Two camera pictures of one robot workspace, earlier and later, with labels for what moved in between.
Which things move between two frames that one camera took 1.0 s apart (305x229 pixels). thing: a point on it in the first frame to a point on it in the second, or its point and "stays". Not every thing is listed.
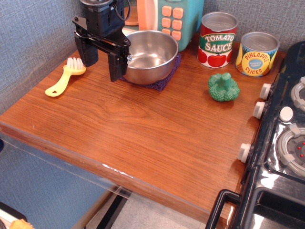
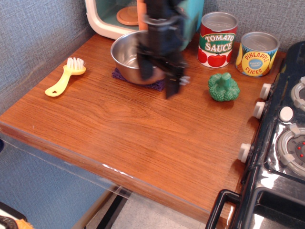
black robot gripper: [103, 25] to [159, 46]
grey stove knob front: [243, 152] stays
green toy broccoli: [222, 88] stays
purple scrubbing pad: [159, 85] stays
